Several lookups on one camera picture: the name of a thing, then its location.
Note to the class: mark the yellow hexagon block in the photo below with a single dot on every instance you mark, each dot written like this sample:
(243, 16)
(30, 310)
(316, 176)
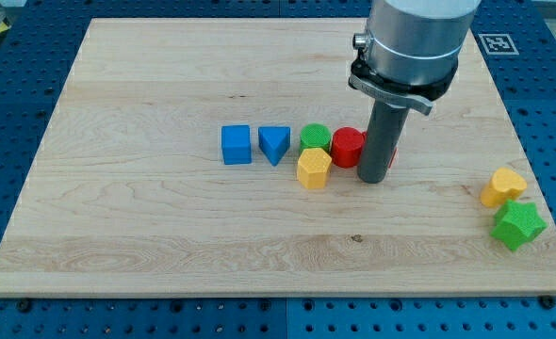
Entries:
(313, 168)

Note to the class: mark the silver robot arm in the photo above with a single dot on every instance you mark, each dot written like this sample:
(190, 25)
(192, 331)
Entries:
(408, 52)

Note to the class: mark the blue triangle block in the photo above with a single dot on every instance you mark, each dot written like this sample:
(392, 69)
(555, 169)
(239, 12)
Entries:
(274, 142)

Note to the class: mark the green cylinder block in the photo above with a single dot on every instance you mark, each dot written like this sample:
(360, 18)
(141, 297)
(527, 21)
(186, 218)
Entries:
(315, 135)

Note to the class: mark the blue cube block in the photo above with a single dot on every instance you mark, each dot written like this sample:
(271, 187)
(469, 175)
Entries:
(236, 144)

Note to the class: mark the red cylinder block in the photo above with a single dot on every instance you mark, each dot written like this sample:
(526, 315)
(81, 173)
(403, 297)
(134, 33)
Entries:
(347, 145)

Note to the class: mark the wooden board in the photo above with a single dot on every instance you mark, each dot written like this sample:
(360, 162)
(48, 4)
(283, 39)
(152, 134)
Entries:
(128, 196)

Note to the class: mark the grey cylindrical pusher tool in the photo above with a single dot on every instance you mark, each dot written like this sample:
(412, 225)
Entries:
(384, 129)

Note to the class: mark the red block behind pusher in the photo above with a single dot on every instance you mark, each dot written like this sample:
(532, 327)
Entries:
(392, 158)

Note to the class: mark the yellow heart block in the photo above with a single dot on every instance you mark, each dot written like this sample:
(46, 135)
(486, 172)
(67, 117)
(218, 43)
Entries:
(504, 184)

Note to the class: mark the green star block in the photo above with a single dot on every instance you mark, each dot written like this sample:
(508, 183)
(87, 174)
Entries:
(517, 223)

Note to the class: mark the white fiducial marker tag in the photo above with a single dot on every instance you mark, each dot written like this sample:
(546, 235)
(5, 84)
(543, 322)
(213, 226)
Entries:
(498, 44)

